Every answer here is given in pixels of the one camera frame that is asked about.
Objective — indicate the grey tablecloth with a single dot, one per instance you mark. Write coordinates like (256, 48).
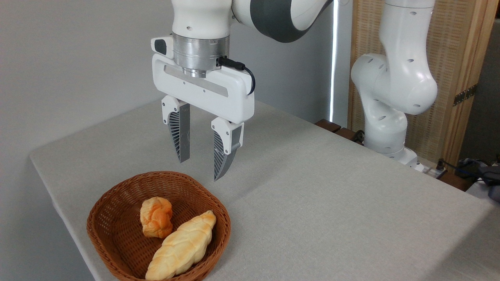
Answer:
(332, 207)

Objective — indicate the white power strip with plug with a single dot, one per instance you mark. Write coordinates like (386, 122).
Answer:
(431, 171)

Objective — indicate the long braided bread loaf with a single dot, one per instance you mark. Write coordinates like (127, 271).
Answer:
(181, 248)

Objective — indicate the brown wicker basket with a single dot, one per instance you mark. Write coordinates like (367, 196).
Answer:
(113, 218)

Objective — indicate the wooden woven folding screen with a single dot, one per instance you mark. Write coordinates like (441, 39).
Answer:
(457, 47)

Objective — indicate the dark brown wooden block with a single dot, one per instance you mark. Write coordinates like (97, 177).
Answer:
(347, 134)
(328, 125)
(455, 181)

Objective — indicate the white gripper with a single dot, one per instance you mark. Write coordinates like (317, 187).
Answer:
(234, 97)

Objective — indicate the metal screen hinge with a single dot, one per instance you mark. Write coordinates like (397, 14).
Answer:
(464, 95)

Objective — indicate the small round orange bread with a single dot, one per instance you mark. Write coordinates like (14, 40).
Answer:
(156, 218)

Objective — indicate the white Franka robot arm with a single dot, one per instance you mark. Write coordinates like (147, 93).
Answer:
(394, 78)

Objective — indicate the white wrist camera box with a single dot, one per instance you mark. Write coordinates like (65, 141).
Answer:
(161, 46)

